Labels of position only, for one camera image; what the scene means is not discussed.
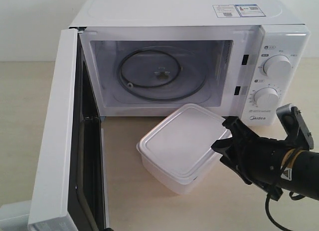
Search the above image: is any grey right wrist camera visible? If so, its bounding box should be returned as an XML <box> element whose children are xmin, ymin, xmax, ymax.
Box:
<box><xmin>276</xmin><ymin>104</ymin><xmax>314</xmax><ymax>150</ymax></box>

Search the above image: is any white upper microwave knob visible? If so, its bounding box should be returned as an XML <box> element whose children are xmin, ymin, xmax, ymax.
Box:
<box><xmin>263</xmin><ymin>55</ymin><xmax>292</xmax><ymax>78</ymax></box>

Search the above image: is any white microwave door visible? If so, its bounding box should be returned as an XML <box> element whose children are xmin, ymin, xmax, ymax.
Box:
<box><xmin>27</xmin><ymin>28</ymin><xmax>110</xmax><ymax>231</ymax></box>

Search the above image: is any blue energy label sticker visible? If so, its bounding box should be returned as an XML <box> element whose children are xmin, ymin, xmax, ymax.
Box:
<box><xmin>235</xmin><ymin>4</ymin><xmax>263</xmax><ymax>17</ymax></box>

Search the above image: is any black camera cable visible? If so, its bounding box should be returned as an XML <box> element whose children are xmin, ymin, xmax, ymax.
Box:
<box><xmin>264</xmin><ymin>147</ymin><xmax>304</xmax><ymax>231</ymax></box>

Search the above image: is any white microwave oven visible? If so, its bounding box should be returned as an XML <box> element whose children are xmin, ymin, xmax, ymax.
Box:
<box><xmin>70</xmin><ymin>0</ymin><xmax>310</xmax><ymax>126</ymax></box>

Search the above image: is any glass microwave turntable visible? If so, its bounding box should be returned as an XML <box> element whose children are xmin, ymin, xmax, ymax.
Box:
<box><xmin>116</xmin><ymin>46</ymin><xmax>209</xmax><ymax>102</ymax></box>

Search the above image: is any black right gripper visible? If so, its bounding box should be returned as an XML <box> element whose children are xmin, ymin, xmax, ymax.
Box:
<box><xmin>211</xmin><ymin>116</ymin><xmax>289</xmax><ymax>201</ymax></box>

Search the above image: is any white plastic lidded container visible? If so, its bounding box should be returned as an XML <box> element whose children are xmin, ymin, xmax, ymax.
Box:
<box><xmin>136</xmin><ymin>104</ymin><xmax>231</xmax><ymax>195</ymax></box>

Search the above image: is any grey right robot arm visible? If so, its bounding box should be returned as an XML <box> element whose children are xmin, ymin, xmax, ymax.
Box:
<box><xmin>211</xmin><ymin>116</ymin><xmax>319</xmax><ymax>200</ymax></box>

